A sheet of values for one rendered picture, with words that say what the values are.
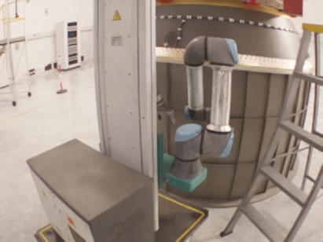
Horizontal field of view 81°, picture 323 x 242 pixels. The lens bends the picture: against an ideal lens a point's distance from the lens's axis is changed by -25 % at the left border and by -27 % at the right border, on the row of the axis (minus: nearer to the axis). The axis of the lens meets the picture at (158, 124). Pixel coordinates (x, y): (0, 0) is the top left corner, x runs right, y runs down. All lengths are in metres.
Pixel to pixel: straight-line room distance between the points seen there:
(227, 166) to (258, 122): 0.43
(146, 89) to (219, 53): 0.34
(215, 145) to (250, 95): 0.74
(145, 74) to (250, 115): 1.02
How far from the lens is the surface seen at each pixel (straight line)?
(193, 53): 1.05
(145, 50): 0.93
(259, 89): 1.74
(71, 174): 1.03
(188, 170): 1.15
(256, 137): 1.88
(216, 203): 2.08
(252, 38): 1.78
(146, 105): 0.97
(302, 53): 1.44
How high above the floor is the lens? 1.40
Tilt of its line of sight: 23 degrees down
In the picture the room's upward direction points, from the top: 1 degrees counter-clockwise
